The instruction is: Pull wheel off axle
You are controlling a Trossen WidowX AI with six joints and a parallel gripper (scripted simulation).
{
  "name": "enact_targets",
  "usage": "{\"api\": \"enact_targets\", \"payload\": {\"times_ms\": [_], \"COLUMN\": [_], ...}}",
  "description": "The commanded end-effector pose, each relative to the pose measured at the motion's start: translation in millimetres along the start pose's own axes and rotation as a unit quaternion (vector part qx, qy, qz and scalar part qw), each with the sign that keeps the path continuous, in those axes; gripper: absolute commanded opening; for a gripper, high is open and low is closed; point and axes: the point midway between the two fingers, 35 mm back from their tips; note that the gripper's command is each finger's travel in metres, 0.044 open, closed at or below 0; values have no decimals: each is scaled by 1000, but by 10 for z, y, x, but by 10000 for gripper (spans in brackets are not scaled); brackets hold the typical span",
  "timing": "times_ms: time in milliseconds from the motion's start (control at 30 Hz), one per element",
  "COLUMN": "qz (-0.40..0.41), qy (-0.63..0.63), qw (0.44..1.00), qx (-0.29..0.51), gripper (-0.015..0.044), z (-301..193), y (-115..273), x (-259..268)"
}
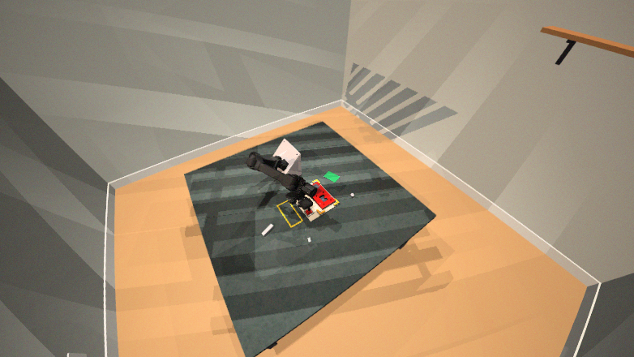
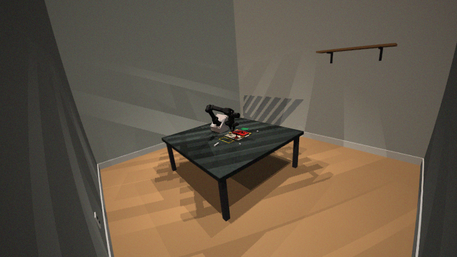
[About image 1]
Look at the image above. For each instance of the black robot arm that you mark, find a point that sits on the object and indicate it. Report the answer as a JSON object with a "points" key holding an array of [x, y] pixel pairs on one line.
{"points": [[291, 182]]}

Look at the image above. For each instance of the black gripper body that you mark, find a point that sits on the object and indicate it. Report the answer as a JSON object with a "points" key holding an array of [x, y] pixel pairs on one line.
{"points": [[305, 203]]}

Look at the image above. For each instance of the white rectangular bar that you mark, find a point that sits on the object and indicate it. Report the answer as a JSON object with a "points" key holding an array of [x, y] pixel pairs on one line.
{"points": [[268, 229]]}

